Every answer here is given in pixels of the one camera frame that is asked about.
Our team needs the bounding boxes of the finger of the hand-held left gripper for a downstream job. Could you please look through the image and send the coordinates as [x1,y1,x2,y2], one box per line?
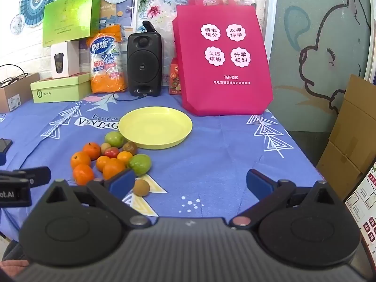
[0,138,14,166]
[0,166,52,187]

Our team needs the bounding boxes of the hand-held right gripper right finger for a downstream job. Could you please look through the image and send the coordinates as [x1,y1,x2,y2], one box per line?
[229,169,338,230]

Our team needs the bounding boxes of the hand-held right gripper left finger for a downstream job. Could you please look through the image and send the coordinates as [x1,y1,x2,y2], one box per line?
[44,169,152,231]

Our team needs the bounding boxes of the large smooth orange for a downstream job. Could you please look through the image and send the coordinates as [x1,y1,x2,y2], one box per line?
[102,158,127,180]

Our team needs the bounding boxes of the smooth green fruit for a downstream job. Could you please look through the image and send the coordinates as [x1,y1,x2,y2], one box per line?
[128,154,152,177]

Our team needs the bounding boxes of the small smooth orange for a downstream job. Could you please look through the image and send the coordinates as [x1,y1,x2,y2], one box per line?
[96,155,111,172]
[117,151,133,165]

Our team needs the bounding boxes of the orange mandarin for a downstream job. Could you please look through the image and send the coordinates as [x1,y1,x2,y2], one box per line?
[70,152,91,169]
[72,164,95,185]
[82,142,102,161]

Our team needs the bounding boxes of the yellow plastic plate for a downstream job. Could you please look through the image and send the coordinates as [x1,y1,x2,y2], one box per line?
[118,107,193,150]

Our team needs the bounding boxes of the blue printed tablecloth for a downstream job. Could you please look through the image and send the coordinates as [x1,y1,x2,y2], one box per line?
[0,92,325,241]

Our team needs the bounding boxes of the brown cardboard box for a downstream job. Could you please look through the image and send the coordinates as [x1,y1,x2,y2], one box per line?
[0,73,41,114]

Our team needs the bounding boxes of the light green flat box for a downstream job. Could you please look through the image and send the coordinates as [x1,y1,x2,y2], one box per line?
[30,72,91,104]

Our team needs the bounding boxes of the folded cardboard boxes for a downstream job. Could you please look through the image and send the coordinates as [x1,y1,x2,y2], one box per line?
[316,74,376,187]

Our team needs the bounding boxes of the white cup box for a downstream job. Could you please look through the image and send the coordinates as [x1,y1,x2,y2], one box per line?
[51,40,80,79]

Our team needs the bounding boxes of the printed sign board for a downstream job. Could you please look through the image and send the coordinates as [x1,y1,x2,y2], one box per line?
[344,161,376,271]

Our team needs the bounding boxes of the red snack box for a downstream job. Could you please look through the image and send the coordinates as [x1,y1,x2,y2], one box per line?
[169,57,184,96]

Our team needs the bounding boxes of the orange paper cup pack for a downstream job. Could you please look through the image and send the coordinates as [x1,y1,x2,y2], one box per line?
[86,23,128,94]

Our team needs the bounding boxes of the black speaker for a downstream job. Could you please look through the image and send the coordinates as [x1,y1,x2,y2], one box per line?
[126,20,163,97]

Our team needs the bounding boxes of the pink tote bag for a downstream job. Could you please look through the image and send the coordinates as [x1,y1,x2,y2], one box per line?
[172,0,274,116]

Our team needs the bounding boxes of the large green gift box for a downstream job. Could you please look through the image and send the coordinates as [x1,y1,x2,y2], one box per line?
[43,0,102,47]

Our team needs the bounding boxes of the large teal paper fan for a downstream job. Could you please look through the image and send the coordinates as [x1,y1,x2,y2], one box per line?
[16,0,61,27]

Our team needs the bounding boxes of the blue calendar poster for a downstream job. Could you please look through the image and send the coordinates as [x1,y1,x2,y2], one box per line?
[100,1,137,36]

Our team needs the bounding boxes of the floral white poster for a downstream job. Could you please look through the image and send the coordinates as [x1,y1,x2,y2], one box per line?
[137,0,200,65]

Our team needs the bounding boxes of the black cables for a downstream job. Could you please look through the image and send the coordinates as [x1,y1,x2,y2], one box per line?
[0,72,30,89]

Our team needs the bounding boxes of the black speaker cable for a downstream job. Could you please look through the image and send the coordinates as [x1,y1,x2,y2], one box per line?
[113,92,144,102]

